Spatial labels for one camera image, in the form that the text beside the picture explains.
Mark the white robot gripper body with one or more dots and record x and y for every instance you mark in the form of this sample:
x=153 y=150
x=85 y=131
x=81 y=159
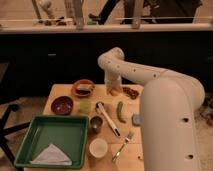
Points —
x=113 y=83

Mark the orange apple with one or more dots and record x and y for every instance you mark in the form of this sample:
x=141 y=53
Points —
x=115 y=92

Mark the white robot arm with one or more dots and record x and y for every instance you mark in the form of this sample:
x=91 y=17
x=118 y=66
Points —
x=168 y=102

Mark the dark sponge in orange bowl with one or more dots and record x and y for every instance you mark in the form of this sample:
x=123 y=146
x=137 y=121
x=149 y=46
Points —
x=83 y=88

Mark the orange bowl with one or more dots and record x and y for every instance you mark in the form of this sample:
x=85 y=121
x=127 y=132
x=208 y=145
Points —
x=82 y=81

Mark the dark purple bowl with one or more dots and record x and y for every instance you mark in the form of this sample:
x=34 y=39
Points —
x=62 y=105

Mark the green cucumber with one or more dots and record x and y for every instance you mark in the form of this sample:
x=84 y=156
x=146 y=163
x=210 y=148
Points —
x=119 y=112

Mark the small green cup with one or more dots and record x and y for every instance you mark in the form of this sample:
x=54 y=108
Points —
x=85 y=106

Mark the blue sponge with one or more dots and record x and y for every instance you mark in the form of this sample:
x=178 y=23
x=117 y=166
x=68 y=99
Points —
x=136 y=119

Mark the small metal cup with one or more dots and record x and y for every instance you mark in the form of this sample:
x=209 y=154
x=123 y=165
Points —
x=96 y=123

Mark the silver fork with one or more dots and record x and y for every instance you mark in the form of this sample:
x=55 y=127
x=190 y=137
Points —
x=126 y=141

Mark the green plastic tray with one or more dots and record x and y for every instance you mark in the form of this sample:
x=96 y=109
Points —
x=68 y=133

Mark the white round cup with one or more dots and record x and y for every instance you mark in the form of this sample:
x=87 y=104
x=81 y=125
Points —
x=98 y=148

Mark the dark counter cabinet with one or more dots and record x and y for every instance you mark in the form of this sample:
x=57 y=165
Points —
x=38 y=61

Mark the white folded napkin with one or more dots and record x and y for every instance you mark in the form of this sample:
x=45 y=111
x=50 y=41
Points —
x=52 y=155

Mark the black office chair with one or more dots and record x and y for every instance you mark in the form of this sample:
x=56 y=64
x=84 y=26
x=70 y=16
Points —
x=6 y=131

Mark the brown chain object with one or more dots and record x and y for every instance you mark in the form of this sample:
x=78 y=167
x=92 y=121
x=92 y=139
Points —
x=131 y=93

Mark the white handled kitchen tool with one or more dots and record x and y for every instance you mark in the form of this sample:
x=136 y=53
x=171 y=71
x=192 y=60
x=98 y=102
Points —
x=101 y=109

